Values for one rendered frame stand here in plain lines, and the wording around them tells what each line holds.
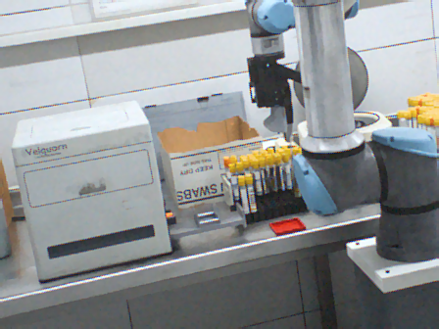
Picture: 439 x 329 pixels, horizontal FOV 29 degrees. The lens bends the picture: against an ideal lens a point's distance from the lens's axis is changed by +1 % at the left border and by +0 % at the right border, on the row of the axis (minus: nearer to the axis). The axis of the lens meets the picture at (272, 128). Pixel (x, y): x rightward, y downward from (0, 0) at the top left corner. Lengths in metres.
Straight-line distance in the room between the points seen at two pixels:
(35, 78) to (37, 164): 0.65
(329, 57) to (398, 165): 0.24
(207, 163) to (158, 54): 0.43
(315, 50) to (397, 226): 0.37
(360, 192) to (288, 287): 1.17
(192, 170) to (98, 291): 0.45
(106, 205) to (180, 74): 0.71
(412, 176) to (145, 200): 0.59
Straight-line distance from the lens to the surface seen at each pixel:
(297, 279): 2.65
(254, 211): 1.96
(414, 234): 1.57
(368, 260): 1.61
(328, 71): 1.45
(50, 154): 1.78
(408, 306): 1.57
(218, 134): 2.39
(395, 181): 1.53
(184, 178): 2.12
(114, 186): 1.80
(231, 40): 2.43
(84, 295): 1.83
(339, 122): 1.48
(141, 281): 1.83
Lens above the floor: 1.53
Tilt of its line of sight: 13 degrees down
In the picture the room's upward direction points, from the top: 8 degrees counter-clockwise
